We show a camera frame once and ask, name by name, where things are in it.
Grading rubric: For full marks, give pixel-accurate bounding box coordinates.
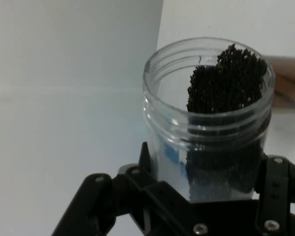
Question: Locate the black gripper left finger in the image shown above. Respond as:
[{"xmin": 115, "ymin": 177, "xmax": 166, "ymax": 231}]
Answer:
[{"xmin": 51, "ymin": 141, "xmax": 156, "ymax": 236}]

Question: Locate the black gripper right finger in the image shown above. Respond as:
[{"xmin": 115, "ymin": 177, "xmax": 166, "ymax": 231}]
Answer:
[{"xmin": 255, "ymin": 154, "xmax": 295, "ymax": 236}]

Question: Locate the clear plastic jar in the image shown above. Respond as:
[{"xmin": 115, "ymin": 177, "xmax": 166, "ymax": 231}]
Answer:
[{"xmin": 142, "ymin": 36, "xmax": 276, "ymax": 204}]

